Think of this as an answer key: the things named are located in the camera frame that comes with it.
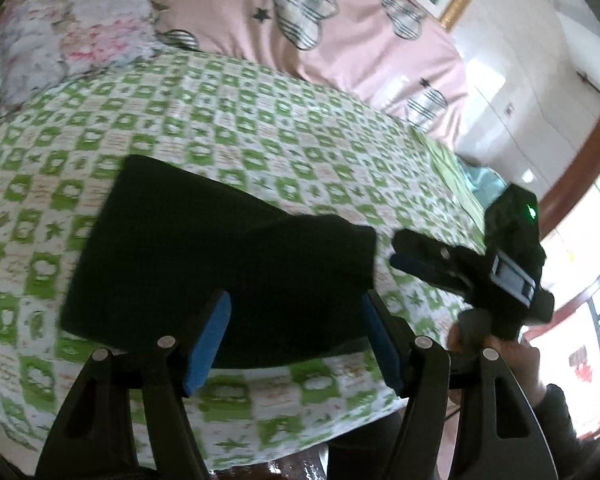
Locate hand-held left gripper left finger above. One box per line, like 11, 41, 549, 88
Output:
35, 290, 233, 480

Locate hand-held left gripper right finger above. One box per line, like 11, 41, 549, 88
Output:
360, 290, 561, 480

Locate floral fluffy blanket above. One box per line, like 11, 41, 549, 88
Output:
0, 0, 169, 126

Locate person's right forearm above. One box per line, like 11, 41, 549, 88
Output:
532, 384, 597, 467

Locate person's dark clothing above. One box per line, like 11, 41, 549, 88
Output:
325, 407, 407, 480

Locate person's right hand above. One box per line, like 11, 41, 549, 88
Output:
447, 321, 549, 407

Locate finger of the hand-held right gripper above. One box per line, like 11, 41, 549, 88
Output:
394, 229, 488, 273
389, 254, 476, 303

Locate plain green cloth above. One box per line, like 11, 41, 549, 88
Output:
420, 132, 487, 222

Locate green patterned bed sheet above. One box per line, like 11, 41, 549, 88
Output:
0, 50, 487, 474

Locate pink heart-pattern pillow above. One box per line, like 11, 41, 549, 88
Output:
92, 0, 469, 147

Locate brown wooden window frame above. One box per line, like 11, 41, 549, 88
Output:
540, 110, 600, 242

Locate light blue cloth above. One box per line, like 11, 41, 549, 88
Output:
460, 157, 507, 197

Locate black pants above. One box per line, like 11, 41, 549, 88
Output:
60, 155, 381, 369

